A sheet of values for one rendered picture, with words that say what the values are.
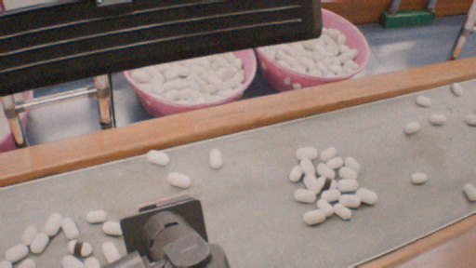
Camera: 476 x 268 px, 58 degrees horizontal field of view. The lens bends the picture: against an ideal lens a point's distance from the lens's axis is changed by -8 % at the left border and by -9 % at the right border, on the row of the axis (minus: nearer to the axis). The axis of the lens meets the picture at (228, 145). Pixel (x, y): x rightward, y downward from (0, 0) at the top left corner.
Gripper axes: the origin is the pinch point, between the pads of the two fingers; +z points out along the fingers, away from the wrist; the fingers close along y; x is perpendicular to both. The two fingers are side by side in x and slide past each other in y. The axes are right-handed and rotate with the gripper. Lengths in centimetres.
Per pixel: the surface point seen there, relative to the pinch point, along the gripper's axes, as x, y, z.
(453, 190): 10, -54, -4
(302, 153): -1.1, -28.0, 6.5
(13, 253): 1.9, 20.5, 3.0
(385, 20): -22, -78, 40
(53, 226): 0.1, 13.9, 5.2
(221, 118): -8.5, -17.4, 14.3
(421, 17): -22, -92, 39
